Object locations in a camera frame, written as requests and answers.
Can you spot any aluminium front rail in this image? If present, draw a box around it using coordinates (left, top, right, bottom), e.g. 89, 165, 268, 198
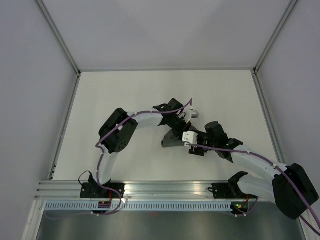
34, 181, 307, 201

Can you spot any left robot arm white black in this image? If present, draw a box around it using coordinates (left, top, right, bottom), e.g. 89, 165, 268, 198
87, 98, 199, 198

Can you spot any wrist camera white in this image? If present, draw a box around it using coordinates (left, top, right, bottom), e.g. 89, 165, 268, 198
185, 108, 199, 122
181, 131, 198, 147

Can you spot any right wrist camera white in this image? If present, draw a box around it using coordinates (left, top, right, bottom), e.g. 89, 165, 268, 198
181, 131, 198, 147

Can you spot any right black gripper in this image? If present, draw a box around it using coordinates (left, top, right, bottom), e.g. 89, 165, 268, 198
188, 130, 217, 157

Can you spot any right aluminium frame post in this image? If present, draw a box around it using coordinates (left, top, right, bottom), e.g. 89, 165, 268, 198
251, 0, 300, 75

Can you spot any aluminium frame post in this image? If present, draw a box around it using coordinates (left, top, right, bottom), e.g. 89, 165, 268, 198
251, 0, 300, 75
33, 0, 81, 77

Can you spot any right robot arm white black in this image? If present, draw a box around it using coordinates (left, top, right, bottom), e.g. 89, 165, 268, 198
182, 121, 320, 220

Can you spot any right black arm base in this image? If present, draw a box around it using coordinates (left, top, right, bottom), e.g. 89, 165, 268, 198
207, 182, 257, 200

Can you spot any grey cloth napkin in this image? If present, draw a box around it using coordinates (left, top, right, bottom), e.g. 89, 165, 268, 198
161, 126, 198, 148

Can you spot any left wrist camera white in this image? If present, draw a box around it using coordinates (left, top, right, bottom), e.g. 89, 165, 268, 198
185, 108, 199, 122

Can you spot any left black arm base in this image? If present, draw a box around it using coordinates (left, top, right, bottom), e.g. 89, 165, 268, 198
80, 182, 125, 199

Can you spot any white slotted cable duct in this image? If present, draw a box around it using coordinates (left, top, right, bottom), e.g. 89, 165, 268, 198
45, 201, 232, 212

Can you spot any left aluminium frame post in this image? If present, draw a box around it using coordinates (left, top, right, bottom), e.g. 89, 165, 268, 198
33, 0, 81, 77

